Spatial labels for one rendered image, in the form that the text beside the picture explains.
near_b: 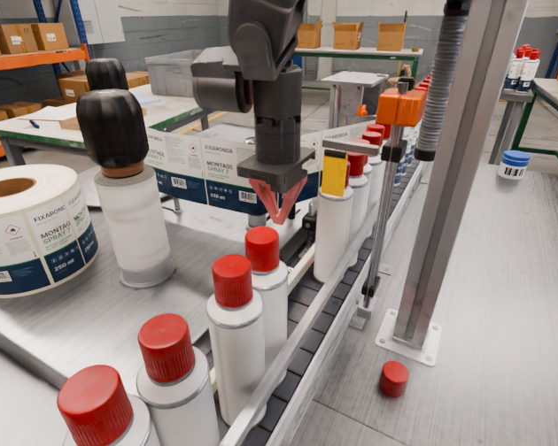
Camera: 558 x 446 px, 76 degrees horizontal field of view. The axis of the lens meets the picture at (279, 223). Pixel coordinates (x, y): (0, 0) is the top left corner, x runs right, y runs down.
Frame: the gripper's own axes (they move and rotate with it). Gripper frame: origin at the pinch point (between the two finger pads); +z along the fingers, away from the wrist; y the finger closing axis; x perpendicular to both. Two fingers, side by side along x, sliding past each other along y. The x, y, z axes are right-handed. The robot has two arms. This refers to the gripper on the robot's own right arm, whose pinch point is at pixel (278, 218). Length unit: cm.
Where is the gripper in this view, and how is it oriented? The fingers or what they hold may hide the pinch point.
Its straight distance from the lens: 50.1
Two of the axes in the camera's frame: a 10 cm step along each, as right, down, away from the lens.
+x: 8.8, 2.3, -4.1
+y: -4.7, 4.5, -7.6
